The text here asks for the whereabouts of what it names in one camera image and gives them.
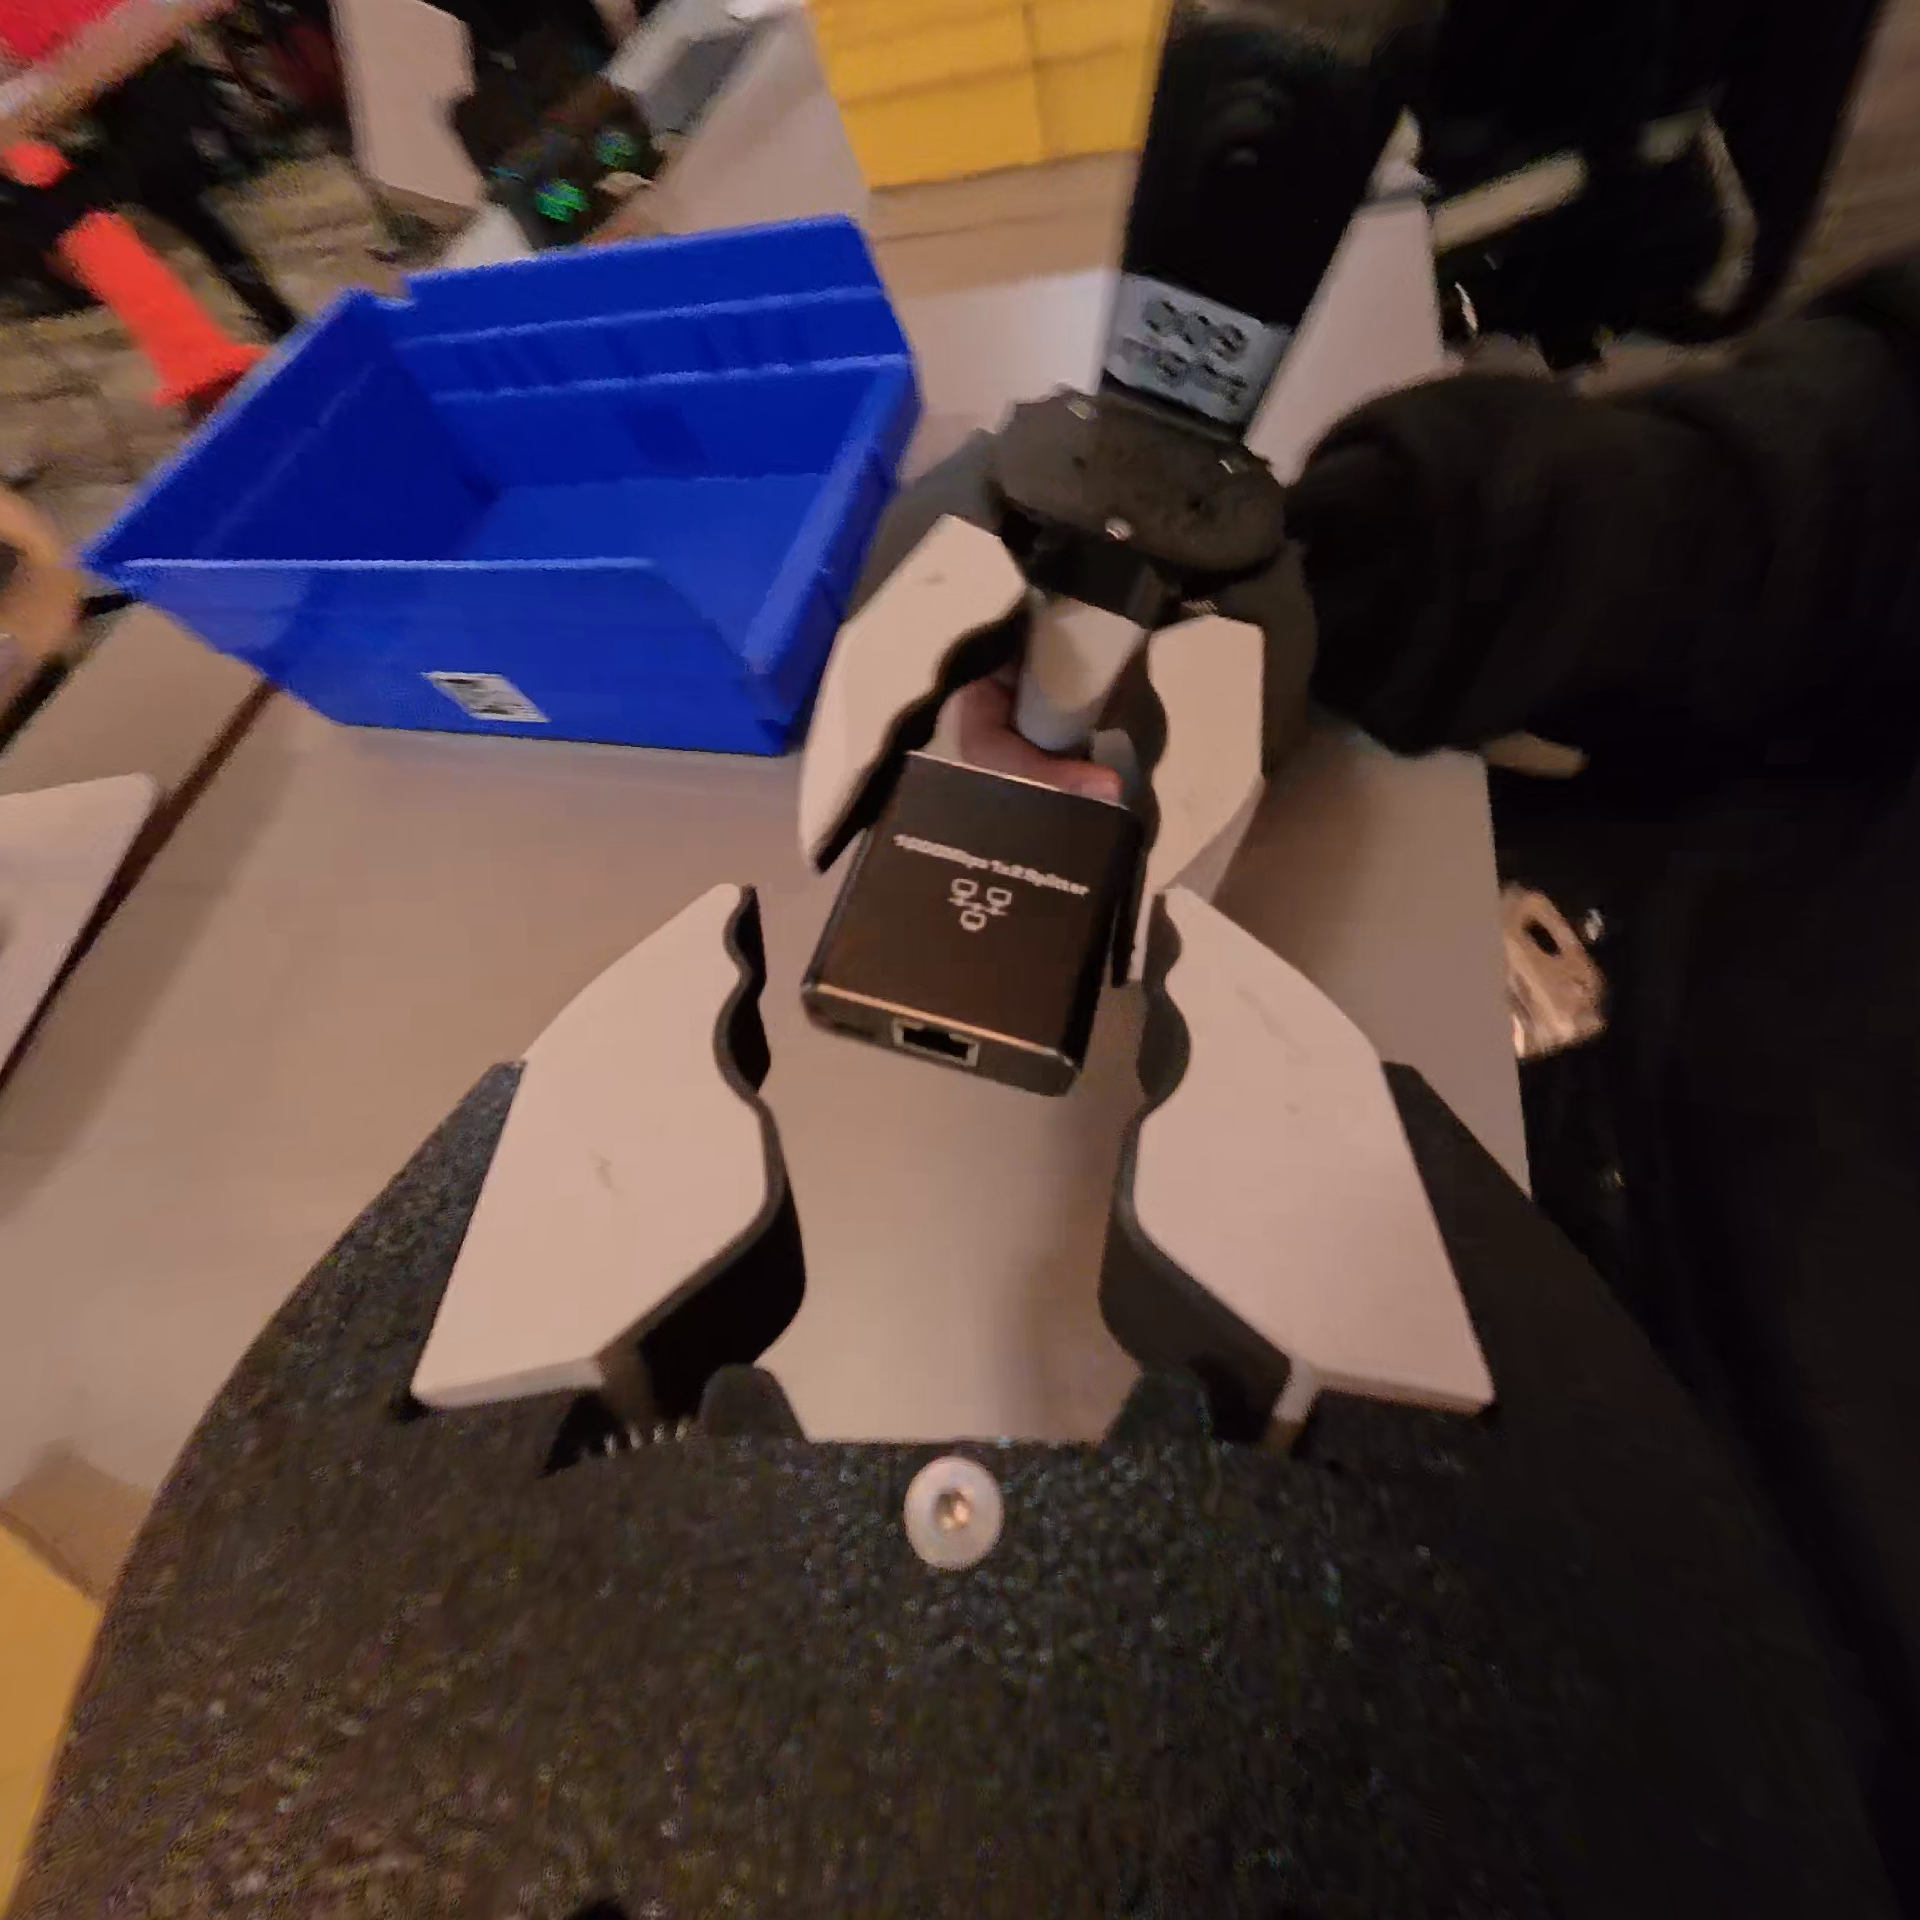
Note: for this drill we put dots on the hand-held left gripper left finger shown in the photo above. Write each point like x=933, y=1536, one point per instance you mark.
x=615, y=1201

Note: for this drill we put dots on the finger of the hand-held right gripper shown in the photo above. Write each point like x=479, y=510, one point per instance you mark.
x=885, y=674
x=1215, y=733

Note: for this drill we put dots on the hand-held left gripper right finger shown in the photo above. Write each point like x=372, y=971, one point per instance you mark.
x=1289, y=1201

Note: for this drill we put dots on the black network splitter box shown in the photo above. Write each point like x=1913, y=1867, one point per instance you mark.
x=975, y=930

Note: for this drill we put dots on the blue plastic bin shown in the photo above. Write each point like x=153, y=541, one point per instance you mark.
x=599, y=494

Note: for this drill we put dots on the person's right forearm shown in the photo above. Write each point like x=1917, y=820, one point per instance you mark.
x=1622, y=555

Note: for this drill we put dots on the grey desk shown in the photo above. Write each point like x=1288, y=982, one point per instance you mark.
x=300, y=973

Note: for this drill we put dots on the person's right hand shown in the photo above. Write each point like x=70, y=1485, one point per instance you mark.
x=1036, y=757

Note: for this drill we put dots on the black device green lights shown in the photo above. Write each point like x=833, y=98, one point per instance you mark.
x=580, y=171

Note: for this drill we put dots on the white stand base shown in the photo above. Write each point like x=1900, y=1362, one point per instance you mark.
x=61, y=884

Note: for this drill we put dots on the orange traffic cone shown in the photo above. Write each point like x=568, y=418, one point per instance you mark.
x=159, y=306

